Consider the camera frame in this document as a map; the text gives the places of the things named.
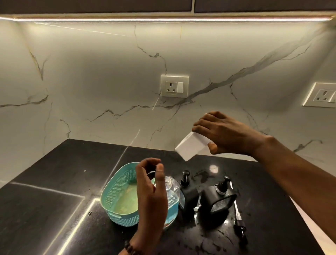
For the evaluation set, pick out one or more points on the person's right thumb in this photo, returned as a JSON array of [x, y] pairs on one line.
[[214, 148]]

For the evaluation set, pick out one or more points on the person's right little finger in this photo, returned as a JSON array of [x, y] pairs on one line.
[[219, 113]]

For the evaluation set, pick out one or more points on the person's right forearm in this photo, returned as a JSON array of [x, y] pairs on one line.
[[299, 173]]

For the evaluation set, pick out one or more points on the teal plastic woven basket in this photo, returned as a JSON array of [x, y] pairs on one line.
[[119, 193]]

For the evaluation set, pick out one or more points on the dark upper cabinet door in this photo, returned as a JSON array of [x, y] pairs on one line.
[[94, 5], [265, 5]]

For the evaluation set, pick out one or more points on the person's left thumb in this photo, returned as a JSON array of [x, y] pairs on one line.
[[160, 172]]

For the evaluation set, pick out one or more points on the white rectangular box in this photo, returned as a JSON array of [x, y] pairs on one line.
[[190, 145]]

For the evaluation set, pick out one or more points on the clear bottle with blue liquid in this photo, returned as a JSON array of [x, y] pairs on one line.
[[172, 202]]

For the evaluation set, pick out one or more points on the slim black soap dispenser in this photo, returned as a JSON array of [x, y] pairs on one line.
[[189, 195]]

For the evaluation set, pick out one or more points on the person's right middle finger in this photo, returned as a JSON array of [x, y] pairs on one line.
[[206, 122]]

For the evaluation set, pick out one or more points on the LED strip light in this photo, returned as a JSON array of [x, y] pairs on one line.
[[168, 19]]

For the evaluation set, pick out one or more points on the black pump with white tube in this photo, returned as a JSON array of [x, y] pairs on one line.
[[240, 226]]

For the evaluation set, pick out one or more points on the person's right hand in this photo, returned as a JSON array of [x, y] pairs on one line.
[[231, 135]]

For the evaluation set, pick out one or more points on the person's left hand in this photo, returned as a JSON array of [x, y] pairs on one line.
[[151, 205]]

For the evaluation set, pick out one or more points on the white wall socket with switch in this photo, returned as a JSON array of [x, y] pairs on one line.
[[174, 86], [321, 95]]

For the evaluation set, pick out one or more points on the person's left forearm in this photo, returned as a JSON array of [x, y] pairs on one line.
[[140, 245]]

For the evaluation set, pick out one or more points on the wide black soap dispenser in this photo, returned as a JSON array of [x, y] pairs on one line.
[[219, 202]]

